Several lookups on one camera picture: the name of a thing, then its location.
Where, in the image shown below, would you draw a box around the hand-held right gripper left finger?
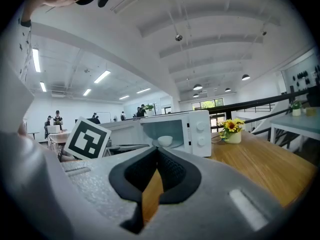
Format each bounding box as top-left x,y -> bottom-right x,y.
60,145 -> 159,240

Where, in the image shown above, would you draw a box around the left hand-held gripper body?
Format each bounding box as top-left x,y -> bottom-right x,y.
64,116 -> 112,160

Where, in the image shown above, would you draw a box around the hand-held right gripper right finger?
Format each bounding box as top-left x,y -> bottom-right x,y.
143,147 -> 296,240

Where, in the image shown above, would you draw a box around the white microwave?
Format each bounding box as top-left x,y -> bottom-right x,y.
99,109 -> 213,159

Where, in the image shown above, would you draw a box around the white round plate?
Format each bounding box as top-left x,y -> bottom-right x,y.
157,135 -> 174,148

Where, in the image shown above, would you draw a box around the white whiteboard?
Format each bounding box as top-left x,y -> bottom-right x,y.
95,111 -> 112,124

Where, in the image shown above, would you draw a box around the wooden desk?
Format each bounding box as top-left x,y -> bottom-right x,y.
46,131 -> 71,155

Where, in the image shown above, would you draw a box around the white box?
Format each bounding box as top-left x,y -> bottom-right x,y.
46,124 -> 61,135

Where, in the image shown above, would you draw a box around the wooden table with white legs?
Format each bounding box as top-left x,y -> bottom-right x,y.
141,130 -> 319,224

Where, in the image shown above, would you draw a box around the group of ceiling tube lights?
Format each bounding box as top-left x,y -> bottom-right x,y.
31,48 -> 152,101

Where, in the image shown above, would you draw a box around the sunflowers in cream pot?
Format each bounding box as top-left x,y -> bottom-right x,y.
219,118 -> 246,145

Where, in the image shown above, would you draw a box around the small green plant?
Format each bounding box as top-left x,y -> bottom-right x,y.
144,103 -> 156,118

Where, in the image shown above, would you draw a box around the window with green view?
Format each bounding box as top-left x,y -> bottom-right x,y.
191,98 -> 224,111

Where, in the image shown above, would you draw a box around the black curved railing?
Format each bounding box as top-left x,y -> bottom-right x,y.
206,88 -> 320,135

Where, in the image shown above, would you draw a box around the grey table with white legs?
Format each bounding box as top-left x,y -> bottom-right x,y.
269,110 -> 320,153

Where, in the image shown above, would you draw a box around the green plant in white pot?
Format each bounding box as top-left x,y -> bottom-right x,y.
289,99 -> 304,118

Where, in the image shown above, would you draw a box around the group of black wall items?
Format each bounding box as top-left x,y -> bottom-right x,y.
291,64 -> 320,88

